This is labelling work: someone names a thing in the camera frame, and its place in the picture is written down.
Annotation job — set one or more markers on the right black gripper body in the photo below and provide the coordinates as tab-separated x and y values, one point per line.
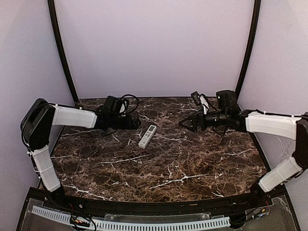
196	120

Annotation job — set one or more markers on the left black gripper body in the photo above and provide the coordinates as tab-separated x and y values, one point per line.
131	121

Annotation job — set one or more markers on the white remote control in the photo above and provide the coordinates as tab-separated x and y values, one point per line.
147	136

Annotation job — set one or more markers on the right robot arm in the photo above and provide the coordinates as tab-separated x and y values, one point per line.
229	115

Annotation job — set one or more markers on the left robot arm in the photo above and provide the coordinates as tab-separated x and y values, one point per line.
42	116

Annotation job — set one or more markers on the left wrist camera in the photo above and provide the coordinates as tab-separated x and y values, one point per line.
125	104

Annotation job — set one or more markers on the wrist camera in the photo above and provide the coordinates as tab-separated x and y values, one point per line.
125	104
200	100

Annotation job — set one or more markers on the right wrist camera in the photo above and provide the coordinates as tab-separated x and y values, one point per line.
200	100

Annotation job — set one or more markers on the white slotted cable duct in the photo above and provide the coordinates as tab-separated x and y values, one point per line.
112	222

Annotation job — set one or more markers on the black front rail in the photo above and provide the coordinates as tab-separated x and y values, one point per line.
224	206

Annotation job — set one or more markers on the right black frame post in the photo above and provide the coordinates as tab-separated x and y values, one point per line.
249	47

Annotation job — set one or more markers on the black frame post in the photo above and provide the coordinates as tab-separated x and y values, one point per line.
60	49
249	47

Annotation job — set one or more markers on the left black frame post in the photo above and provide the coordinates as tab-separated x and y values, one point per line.
60	49

